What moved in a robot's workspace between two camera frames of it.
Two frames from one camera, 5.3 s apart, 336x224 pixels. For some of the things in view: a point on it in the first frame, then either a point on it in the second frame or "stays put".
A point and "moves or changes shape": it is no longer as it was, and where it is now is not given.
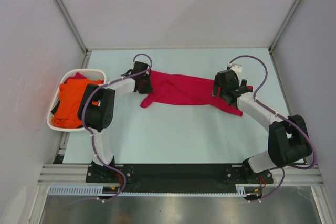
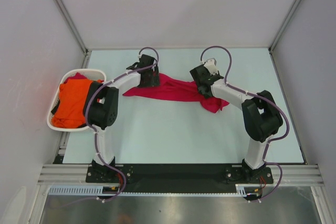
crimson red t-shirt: x=181 y=88 moves or changes shape
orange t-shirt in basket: x=66 y=116 stays put
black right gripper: x=215 y=89 to x=212 y=75
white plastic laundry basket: x=100 y=74 stays put
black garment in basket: x=53 y=110 stays put
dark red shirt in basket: x=77 y=76 stays put
